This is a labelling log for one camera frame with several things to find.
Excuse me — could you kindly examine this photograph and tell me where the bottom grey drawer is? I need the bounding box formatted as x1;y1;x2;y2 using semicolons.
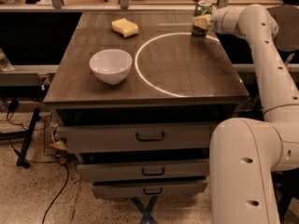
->
92;179;208;199

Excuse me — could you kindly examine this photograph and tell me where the black stand leg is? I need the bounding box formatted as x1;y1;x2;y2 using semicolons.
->
17;108;40;168

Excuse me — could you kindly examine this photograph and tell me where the wire mesh basket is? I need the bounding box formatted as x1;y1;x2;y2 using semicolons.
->
44;116;67;158

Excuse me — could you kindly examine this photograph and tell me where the green soda can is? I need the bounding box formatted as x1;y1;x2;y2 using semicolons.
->
192;0;212;36

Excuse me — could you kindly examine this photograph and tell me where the white bowl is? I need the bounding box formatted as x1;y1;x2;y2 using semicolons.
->
89;49;133;85

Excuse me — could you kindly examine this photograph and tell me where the grey drawer cabinet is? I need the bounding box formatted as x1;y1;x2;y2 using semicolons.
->
45;11;249;185

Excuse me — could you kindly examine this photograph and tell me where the top grey drawer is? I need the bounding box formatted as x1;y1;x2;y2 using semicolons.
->
58;122;216;153

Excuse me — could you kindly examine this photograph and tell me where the black office chair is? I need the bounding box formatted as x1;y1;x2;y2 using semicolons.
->
272;169;299;222

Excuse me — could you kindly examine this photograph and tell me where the yellow sponge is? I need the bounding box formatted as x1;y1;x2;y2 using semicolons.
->
111;18;138;38

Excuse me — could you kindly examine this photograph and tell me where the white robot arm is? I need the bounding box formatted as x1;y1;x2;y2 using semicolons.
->
209;4;299;224

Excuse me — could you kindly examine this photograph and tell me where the black floor cable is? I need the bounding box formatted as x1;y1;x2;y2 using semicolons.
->
0;109;71;224

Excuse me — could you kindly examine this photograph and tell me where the middle grey drawer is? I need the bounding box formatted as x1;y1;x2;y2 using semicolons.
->
78;159;209;182

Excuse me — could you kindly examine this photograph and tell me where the grey drawer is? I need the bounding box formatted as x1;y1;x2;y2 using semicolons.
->
78;159;209;182
58;122;216;153
92;179;208;199

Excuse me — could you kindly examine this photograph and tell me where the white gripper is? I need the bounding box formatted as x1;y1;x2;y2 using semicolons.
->
192;7;238;35

